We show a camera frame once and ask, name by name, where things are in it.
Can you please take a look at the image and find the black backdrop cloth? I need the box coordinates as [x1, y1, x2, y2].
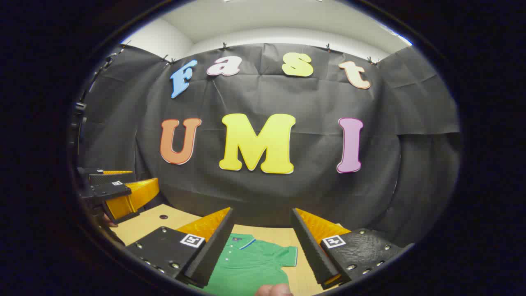
[76, 42, 461, 247]

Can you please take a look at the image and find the green T-shirt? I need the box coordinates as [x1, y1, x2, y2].
[201, 234, 298, 296]

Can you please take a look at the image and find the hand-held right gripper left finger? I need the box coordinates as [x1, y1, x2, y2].
[125, 207, 235, 289]

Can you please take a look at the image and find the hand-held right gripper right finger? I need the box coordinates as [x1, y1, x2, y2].
[290, 208, 415, 290]

